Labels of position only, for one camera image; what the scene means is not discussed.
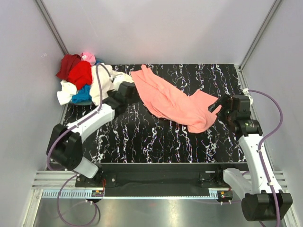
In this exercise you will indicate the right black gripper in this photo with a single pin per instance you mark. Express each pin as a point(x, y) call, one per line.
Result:
point(225, 101)

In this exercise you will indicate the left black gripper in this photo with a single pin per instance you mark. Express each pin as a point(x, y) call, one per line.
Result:
point(136, 98)

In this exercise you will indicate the salmon pink t shirt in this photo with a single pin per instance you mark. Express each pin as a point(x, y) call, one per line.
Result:
point(164, 100)

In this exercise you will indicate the white t shirt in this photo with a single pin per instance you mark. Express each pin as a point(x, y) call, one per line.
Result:
point(67, 91)

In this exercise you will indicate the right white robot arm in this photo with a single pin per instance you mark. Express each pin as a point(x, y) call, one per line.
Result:
point(262, 197)

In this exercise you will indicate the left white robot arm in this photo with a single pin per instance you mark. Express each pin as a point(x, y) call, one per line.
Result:
point(65, 145)

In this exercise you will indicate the blue t shirt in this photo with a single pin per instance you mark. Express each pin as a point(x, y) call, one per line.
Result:
point(82, 97)

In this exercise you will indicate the dark red t shirt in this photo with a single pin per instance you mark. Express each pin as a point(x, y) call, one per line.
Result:
point(68, 62)

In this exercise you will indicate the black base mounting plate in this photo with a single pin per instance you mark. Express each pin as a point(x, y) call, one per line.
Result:
point(164, 180)

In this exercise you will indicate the right slotted cable duct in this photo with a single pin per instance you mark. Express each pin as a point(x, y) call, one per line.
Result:
point(221, 192)

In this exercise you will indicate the slotted cable duct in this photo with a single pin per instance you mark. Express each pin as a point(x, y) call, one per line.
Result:
point(221, 192)
point(73, 193)

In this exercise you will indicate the left slotted cable duct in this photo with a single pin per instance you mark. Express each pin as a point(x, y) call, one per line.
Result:
point(73, 193)

